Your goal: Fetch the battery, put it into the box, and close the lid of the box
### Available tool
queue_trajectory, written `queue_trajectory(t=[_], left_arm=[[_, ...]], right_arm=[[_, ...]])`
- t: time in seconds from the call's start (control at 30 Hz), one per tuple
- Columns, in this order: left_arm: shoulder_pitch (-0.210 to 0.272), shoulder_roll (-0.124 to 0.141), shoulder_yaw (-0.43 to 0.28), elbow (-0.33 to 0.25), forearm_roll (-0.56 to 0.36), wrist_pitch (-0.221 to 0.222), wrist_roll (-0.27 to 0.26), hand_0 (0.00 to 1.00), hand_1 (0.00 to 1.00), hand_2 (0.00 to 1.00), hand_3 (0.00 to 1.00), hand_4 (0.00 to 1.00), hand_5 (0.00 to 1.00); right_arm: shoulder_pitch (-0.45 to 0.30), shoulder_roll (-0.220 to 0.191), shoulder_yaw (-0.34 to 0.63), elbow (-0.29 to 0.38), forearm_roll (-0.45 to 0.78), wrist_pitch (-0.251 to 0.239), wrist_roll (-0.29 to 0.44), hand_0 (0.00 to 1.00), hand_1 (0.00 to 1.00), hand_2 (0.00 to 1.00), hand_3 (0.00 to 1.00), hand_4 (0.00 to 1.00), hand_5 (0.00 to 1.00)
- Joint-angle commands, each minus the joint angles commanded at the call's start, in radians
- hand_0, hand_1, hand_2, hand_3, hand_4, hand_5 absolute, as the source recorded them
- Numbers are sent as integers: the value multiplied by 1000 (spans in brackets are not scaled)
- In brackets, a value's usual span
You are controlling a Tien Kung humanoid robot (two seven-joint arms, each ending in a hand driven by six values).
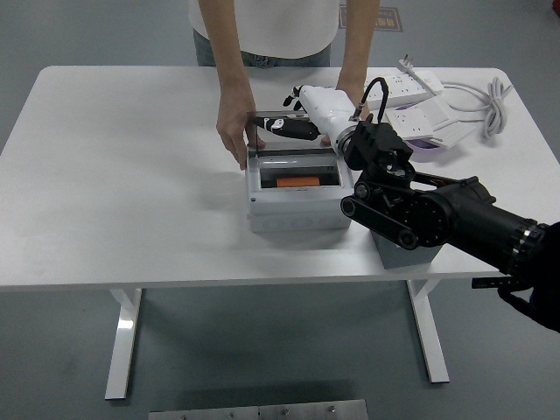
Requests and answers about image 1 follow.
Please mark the person's left hand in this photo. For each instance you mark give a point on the person's left hand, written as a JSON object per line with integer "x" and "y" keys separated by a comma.
{"x": 354, "y": 94}

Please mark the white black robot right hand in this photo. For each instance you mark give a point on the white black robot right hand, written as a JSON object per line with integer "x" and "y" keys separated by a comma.
{"x": 328, "y": 109}

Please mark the person's right hand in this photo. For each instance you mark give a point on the person's right hand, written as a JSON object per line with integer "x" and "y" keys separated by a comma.
{"x": 234, "y": 122}

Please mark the transparent hinged box lid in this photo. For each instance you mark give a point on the transparent hinged box lid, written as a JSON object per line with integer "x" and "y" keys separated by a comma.
{"x": 253, "y": 131}

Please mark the orange cylindrical battery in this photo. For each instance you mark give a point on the orange cylindrical battery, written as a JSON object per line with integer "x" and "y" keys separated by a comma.
{"x": 297, "y": 181}

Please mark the grey plastic junction box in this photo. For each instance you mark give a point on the grey plastic junction box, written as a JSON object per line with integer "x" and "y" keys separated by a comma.
{"x": 297, "y": 214}

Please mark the person's right forearm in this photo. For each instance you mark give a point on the person's right forearm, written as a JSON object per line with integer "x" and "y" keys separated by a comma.
{"x": 229, "y": 48}

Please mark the person's left forearm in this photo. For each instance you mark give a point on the person's left forearm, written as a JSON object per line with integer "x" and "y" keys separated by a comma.
{"x": 359, "y": 44}

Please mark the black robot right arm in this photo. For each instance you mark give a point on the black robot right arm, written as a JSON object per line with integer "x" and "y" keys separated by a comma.
{"x": 437, "y": 214}

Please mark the grey block battery holder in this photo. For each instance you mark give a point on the grey block battery holder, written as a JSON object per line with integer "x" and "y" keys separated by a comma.
{"x": 407, "y": 258}

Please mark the long white power strip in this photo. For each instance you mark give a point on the long white power strip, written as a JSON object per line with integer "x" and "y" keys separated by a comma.
{"x": 407, "y": 87}

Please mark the flat white socket panel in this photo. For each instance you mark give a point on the flat white socket panel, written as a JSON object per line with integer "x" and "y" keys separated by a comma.
{"x": 415, "y": 120}

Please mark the brown floor sign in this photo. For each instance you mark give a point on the brown floor sign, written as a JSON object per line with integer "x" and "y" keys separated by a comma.
{"x": 389, "y": 22}

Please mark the purple round disc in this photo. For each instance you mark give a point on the purple round disc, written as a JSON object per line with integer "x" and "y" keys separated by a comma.
{"x": 422, "y": 146}

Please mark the person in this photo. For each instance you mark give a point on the person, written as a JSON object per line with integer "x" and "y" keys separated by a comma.
{"x": 280, "y": 26}

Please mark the white table leg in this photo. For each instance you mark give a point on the white table leg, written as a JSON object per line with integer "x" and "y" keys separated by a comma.
{"x": 120, "y": 341}
{"x": 431, "y": 332}

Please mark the grey metal plate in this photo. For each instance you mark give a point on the grey metal plate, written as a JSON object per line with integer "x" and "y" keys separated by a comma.
{"x": 258, "y": 411}

